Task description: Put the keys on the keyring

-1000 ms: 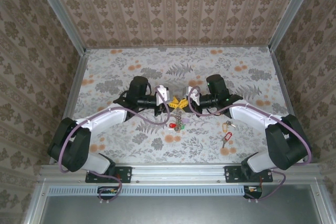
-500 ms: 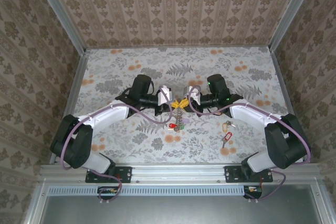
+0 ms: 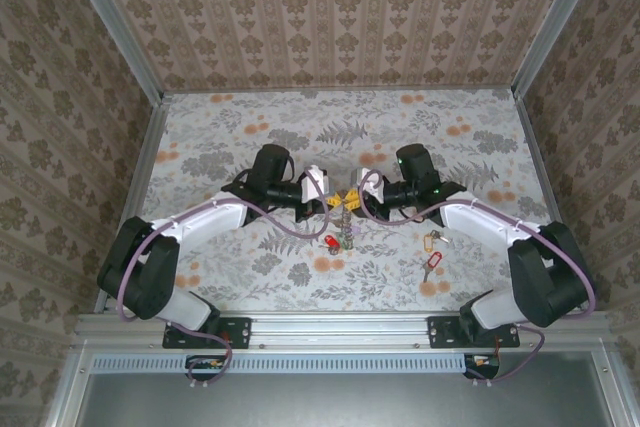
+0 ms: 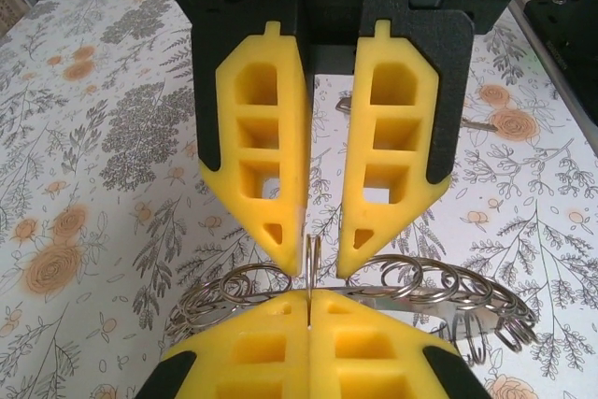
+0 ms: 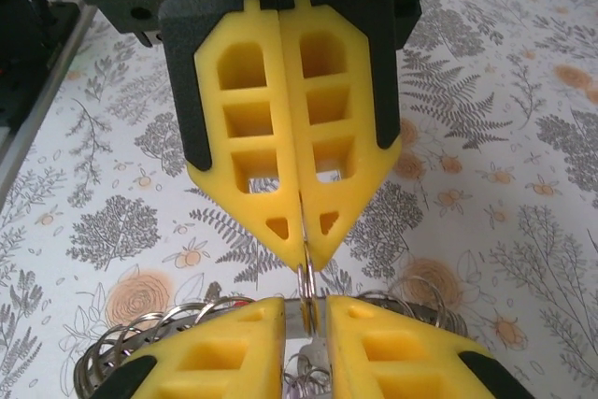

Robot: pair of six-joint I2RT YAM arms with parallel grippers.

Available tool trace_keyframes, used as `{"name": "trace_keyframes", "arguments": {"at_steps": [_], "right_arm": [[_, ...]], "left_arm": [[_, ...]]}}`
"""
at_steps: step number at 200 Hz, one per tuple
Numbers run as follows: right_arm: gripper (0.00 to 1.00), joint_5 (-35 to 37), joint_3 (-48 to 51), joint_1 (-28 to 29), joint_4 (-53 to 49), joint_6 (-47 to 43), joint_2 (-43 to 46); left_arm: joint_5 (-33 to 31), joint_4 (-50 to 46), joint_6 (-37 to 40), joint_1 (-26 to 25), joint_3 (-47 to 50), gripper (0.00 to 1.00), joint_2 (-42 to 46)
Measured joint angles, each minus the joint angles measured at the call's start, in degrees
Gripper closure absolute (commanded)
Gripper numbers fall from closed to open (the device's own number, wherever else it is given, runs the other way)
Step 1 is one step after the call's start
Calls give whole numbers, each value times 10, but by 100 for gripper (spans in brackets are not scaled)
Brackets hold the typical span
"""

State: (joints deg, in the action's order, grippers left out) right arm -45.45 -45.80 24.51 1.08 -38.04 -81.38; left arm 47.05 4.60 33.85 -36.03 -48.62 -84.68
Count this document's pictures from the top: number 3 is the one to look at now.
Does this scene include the metal keyring chain loop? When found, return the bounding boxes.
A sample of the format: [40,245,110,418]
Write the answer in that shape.
[335,206,359,252]

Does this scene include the key with yellow tag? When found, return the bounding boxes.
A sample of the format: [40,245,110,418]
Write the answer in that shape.
[423,228,449,252]

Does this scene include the floral patterned table cover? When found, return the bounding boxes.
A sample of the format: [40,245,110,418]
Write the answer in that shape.
[107,89,584,313]

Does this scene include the grey metal panel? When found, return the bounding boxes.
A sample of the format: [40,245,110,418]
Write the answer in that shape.
[74,371,616,427]

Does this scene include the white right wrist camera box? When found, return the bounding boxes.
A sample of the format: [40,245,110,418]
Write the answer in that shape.
[355,166,386,198]

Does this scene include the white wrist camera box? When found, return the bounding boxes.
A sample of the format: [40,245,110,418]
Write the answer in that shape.
[355,166,386,198]
[298,165,334,203]

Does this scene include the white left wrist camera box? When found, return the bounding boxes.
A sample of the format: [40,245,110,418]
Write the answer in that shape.
[298,165,334,203]

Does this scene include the aluminium table side rail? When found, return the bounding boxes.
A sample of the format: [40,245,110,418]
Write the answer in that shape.
[514,95,591,311]
[94,94,174,313]

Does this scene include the aluminium mounting rail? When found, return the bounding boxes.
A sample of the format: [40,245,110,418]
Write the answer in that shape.
[74,311,614,348]

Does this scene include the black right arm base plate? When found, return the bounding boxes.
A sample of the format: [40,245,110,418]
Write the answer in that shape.
[427,315,521,350]

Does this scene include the white slotted cable duct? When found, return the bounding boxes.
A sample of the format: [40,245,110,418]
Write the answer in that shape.
[92,352,501,374]

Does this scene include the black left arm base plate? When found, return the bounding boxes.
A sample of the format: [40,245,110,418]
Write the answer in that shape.
[162,315,251,350]

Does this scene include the aluminium frame post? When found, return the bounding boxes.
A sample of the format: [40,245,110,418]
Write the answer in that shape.
[512,0,609,98]
[57,0,166,103]

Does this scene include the black cable junction connector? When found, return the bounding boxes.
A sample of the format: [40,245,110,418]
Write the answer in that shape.
[463,352,501,381]
[185,354,229,382]

